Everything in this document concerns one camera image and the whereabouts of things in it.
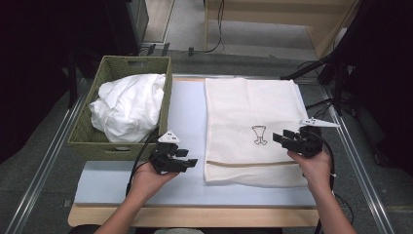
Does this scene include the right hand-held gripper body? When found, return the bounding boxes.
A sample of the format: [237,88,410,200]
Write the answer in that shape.
[291,117,340,159]

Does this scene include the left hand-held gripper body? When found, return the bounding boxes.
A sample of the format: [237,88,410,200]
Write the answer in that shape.
[149,130,180,175]

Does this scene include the white cloth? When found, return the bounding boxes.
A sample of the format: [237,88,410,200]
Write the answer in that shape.
[204,77,310,189]

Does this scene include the white garment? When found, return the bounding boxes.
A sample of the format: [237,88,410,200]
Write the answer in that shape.
[89,73,167,144]

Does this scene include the green woven basket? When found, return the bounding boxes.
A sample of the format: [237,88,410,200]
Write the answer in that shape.
[67,55,173,162]

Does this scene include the person's left hand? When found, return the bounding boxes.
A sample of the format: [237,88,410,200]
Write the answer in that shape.
[131,161,179,204]

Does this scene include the person's right hand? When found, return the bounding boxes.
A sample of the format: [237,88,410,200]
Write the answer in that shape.
[286,149,333,193]

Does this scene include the person's grey shirt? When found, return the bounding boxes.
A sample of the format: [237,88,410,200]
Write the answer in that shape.
[154,227,204,234]

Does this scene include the black tripod stand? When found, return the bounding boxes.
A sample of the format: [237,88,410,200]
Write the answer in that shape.
[281,48,352,118]

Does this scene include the dark curtain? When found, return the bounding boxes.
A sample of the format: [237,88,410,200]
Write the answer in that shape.
[337,0,413,176]

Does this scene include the light wooden shelf unit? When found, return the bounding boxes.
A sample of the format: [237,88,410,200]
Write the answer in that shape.
[204,0,361,59]

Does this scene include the black cabinet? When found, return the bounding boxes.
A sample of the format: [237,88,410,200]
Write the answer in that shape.
[106,0,150,57]

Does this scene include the left hand-held gripper black cable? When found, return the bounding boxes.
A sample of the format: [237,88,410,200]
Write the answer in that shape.
[126,130,160,198]

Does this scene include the hand-held gripper black cable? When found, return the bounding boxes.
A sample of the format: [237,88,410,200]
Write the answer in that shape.
[126,130,160,198]
[310,130,337,234]

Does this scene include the right hand-held gripper black cable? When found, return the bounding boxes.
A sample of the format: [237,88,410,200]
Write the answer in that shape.
[310,130,337,234]

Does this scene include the black floor cables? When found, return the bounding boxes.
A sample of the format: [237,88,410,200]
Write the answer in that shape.
[305,98,335,121]

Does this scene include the metal floor rail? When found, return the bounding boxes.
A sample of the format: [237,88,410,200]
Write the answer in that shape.
[4,81,95,234]
[319,86,395,234]

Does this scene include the thin black hanging cable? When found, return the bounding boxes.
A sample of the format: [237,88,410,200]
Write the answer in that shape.
[203,0,226,54]

